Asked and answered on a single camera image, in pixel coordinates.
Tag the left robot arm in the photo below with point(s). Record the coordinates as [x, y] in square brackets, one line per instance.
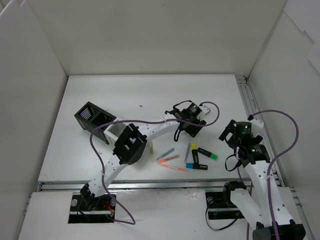
[129, 138]

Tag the neon orange pen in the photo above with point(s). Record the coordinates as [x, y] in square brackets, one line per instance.
[172, 167]

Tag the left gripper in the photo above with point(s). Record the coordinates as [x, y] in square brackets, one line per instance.
[189, 127]

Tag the yellow pen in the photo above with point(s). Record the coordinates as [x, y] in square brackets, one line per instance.
[151, 151]

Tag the aluminium rail front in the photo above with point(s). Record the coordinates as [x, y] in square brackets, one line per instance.
[77, 185]

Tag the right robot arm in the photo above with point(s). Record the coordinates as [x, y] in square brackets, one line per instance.
[267, 214]

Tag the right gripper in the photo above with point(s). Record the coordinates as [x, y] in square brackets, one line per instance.
[227, 132]

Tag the orange brown pen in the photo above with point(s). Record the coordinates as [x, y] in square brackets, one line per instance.
[169, 158]

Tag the blue highlighter marker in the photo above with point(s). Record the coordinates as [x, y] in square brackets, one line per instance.
[196, 166]

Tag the white slotted desk organizer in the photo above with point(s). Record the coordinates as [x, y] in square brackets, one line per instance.
[113, 132]

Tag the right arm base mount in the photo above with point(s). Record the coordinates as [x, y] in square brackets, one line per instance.
[219, 207]

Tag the green highlighter marker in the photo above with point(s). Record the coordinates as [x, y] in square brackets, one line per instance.
[207, 153]

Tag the purple pen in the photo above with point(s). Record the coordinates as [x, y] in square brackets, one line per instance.
[187, 152]

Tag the yellow highlighter marker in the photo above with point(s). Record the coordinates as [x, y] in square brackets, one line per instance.
[194, 153]

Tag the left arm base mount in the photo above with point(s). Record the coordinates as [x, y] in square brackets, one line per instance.
[86, 208]

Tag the blue pen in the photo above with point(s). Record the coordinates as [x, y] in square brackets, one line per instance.
[165, 154]

